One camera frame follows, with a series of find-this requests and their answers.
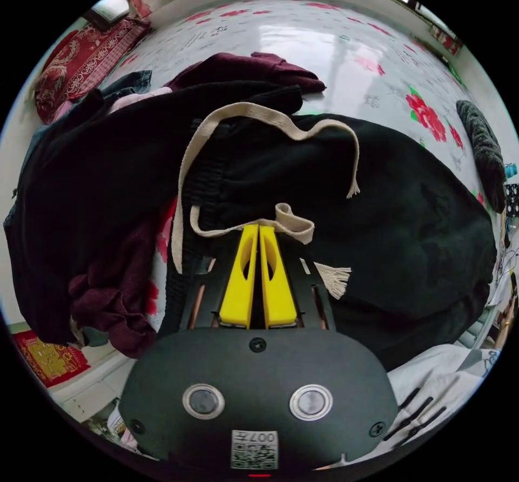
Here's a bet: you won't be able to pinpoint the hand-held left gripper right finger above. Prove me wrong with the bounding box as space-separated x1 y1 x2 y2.
259 225 297 329

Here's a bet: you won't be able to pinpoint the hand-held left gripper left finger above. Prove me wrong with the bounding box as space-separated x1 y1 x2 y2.
219 224 260 329

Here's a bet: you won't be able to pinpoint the black pants with beige drawstring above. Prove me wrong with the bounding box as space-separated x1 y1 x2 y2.
168 102 498 372

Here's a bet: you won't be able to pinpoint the pile of clothes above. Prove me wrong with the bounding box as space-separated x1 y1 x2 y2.
3 51 328 359

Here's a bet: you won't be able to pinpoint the person's body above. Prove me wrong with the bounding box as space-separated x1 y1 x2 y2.
383 343 505 457

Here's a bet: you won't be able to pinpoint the red and yellow floor mat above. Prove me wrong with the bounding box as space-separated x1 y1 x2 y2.
12 329 91 389

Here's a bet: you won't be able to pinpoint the grey knitted garment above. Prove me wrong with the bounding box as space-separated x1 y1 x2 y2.
455 100 508 216

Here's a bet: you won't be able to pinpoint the red patterned cushion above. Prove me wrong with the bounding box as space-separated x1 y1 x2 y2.
34 18 151 126

